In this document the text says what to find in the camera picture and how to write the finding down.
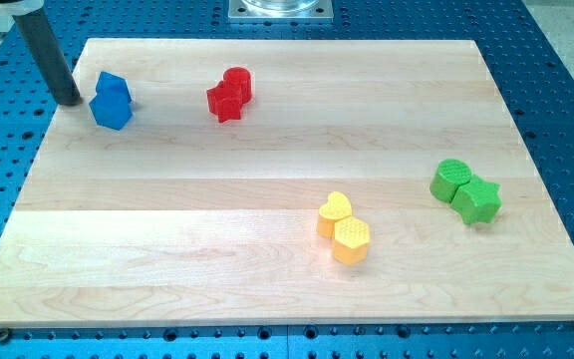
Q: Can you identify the green star block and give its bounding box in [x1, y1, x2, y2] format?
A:
[450, 175, 502, 224]

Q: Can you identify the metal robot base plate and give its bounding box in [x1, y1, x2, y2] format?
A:
[227, 0, 334, 22]

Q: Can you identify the green cylinder block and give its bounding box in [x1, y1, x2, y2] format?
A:
[430, 159, 472, 202]

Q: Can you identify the yellow hexagon block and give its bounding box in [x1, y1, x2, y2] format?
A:
[332, 216, 371, 265]

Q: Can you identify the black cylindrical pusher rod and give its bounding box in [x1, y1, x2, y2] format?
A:
[12, 8, 81, 106]

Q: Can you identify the red star block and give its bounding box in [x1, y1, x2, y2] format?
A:
[206, 81, 243, 123]

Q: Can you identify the blue block behind pentagon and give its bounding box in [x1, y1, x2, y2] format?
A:
[96, 71, 133, 103]

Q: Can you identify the wooden board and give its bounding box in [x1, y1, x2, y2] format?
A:
[0, 38, 574, 328]

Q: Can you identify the red cylinder block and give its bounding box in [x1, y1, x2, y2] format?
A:
[223, 67, 252, 104]

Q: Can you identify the yellow heart block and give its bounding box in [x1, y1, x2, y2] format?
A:
[317, 191, 353, 238]

